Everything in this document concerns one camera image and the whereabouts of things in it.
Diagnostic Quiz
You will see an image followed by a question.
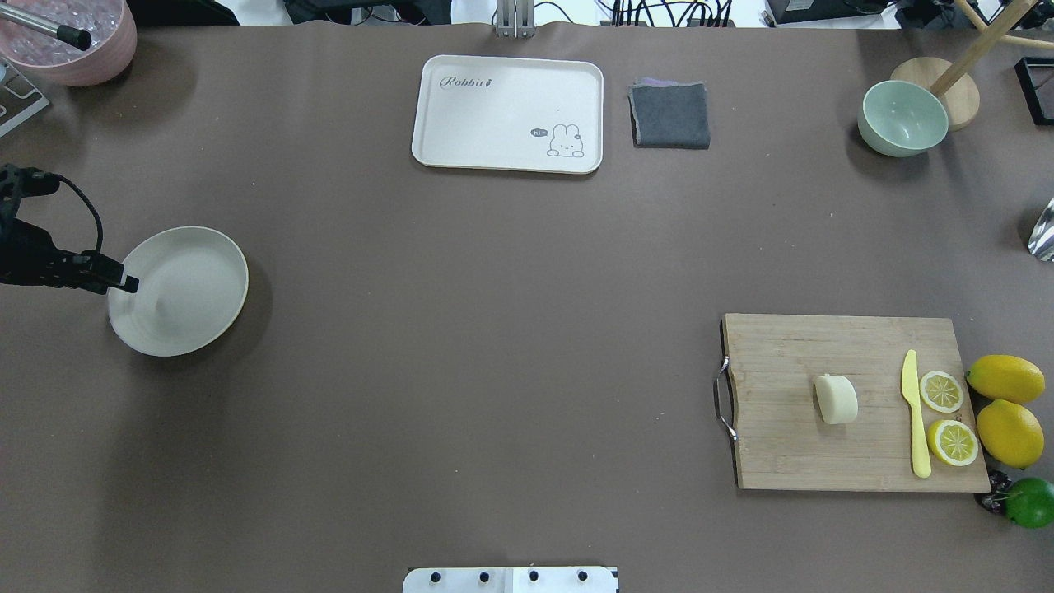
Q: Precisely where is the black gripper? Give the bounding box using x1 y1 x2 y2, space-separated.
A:
1 219 139 294

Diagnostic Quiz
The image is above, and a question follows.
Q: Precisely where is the white steamed bun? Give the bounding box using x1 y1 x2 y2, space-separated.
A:
814 374 859 424

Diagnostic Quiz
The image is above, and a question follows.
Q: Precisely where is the white rabbit tray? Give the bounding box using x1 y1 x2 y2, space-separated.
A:
411 55 604 174

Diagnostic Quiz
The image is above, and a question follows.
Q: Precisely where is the white plate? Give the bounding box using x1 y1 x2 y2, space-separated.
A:
108 226 250 357

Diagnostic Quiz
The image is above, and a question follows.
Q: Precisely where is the metal rod black tip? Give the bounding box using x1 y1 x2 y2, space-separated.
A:
1 2 93 50

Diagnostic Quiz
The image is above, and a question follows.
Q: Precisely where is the pink bowl with ice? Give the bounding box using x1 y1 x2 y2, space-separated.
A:
1 1 137 86

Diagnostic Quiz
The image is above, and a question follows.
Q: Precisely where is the grey folded cloth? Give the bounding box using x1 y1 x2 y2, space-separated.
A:
627 77 711 150

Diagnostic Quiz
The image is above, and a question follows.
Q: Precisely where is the bamboo cutting board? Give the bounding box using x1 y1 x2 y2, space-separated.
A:
714 314 989 493

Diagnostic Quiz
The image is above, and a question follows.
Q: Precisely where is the light green bowl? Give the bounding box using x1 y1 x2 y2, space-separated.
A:
857 80 949 158

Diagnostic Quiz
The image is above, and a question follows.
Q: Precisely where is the yellow plastic knife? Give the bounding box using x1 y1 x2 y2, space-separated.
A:
900 349 932 479

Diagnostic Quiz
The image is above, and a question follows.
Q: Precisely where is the upper lemon slice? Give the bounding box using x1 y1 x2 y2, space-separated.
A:
919 371 968 413

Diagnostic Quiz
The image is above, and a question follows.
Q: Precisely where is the lemon slice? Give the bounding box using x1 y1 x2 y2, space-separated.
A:
926 419 980 468
919 371 968 413

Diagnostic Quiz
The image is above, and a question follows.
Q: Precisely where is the lower lemon slice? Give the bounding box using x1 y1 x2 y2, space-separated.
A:
926 419 980 468

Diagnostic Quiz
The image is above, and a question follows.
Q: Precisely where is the wooden mug tree stand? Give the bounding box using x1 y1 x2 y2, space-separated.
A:
891 1 1052 132

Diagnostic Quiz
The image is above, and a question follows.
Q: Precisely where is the upper whole lemon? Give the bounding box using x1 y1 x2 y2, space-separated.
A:
965 354 1046 406

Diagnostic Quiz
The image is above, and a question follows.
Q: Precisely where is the whole lemon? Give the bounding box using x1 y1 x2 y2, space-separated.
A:
976 400 1045 469
965 354 1046 406

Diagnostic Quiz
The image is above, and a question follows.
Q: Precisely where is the lower whole lemon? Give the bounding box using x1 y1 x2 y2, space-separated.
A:
976 400 1045 469

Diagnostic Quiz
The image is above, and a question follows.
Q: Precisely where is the metal scoop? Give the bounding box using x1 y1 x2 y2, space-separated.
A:
1024 198 1054 263

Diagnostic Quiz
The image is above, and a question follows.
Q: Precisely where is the green lime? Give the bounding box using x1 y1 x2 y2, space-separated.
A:
1006 477 1053 529

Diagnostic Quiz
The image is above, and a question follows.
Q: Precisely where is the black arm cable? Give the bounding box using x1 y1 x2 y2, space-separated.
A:
33 171 105 256

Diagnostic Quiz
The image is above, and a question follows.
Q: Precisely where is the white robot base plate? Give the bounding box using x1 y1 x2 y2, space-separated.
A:
402 566 620 592

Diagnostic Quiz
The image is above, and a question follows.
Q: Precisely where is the black tray frame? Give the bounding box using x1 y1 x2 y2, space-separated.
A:
1014 57 1053 125

